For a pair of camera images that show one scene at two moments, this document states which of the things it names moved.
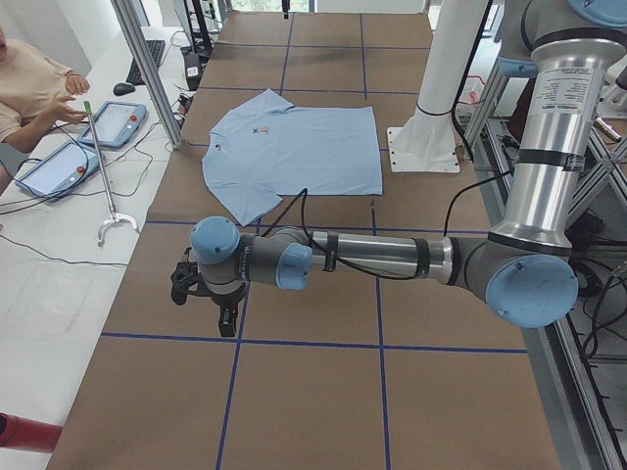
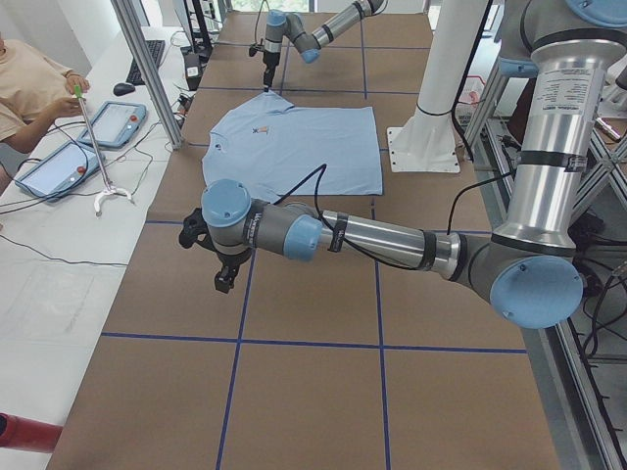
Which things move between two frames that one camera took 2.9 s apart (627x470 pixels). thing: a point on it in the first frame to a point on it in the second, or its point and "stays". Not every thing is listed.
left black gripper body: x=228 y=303 to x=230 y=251
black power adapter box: x=193 y=63 stays
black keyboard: x=156 y=48 stays
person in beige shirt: x=31 y=82 stays
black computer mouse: x=122 y=88 stays
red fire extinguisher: x=22 y=433 stays
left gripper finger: x=227 y=320 to x=223 y=280
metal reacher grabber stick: x=114 y=216 to x=109 y=189
